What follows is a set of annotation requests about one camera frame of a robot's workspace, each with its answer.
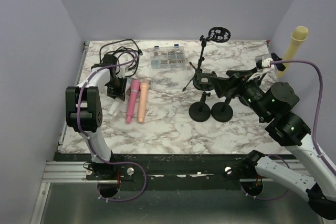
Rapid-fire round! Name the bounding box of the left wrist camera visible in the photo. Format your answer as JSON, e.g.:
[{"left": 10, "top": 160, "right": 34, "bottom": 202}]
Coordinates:
[{"left": 118, "top": 66, "right": 132, "bottom": 78}]

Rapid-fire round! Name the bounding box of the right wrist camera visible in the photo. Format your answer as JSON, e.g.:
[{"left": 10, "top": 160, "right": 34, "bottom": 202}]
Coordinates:
[{"left": 255, "top": 54, "right": 275, "bottom": 74}]

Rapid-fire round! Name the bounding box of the shock mount desk stand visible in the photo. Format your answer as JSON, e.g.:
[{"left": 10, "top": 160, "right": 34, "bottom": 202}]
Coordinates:
[{"left": 188, "top": 70, "right": 217, "bottom": 122}]

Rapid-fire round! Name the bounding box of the tall shock mount stand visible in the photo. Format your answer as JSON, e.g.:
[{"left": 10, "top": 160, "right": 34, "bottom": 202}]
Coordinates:
[{"left": 182, "top": 26, "right": 231, "bottom": 91}]

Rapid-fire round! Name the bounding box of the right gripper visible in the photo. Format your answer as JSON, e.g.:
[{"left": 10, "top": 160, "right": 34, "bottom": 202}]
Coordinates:
[{"left": 209, "top": 66, "right": 271, "bottom": 121}]

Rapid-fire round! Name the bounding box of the white microphone grey head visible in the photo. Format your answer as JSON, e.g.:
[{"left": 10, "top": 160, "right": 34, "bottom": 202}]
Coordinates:
[{"left": 109, "top": 100, "right": 120, "bottom": 116}]

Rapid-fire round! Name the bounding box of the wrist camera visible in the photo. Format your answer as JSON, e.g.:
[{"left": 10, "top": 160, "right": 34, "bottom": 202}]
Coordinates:
[
  {"left": 255, "top": 54, "right": 275, "bottom": 74},
  {"left": 118, "top": 66, "right": 132, "bottom": 78}
]

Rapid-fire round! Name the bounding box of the pink microphone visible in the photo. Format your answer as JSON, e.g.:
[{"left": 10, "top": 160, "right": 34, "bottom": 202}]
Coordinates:
[{"left": 126, "top": 80, "right": 140, "bottom": 124}]

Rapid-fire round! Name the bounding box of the peach microphone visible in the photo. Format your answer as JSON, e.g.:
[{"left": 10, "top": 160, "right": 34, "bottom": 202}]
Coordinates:
[{"left": 138, "top": 79, "right": 149, "bottom": 123}]

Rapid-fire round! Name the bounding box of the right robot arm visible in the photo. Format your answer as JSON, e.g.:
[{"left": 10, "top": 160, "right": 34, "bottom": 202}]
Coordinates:
[{"left": 210, "top": 71, "right": 335, "bottom": 220}]

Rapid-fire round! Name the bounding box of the yellow microphone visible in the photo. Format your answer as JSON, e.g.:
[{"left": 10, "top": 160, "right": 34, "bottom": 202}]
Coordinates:
[{"left": 277, "top": 26, "right": 309, "bottom": 79}]

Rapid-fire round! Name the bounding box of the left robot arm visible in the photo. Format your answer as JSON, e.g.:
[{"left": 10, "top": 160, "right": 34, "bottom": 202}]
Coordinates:
[{"left": 65, "top": 55, "right": 134, "bottom": 179}]

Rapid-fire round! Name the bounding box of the aluminium frame rail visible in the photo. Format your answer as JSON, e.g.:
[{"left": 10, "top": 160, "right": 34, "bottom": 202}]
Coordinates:
[{"left": 41, "top": 160, "right": 98, "bottom": 183}]

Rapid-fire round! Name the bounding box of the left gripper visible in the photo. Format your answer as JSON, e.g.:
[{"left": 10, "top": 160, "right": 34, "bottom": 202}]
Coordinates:
[{"left": 106, "top": 76, "right": 127, "bottom": 101}]

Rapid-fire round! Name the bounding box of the black usb cable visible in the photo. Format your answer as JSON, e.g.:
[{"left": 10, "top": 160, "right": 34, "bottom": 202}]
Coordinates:
[{"left": 99, "top": 39, "right": 144, "bottom": 77}]

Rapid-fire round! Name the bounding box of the clip desk stand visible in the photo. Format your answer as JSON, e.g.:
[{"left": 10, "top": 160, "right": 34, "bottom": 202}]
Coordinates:
[{"left": 211, "top": 98, "right": 233, "bottom": 123}]

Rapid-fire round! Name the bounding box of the clear screw organiser box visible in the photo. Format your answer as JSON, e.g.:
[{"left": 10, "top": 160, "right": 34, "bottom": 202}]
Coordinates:
[{"left": 149, "top": 44, "right": 186, "bottom": 70}]

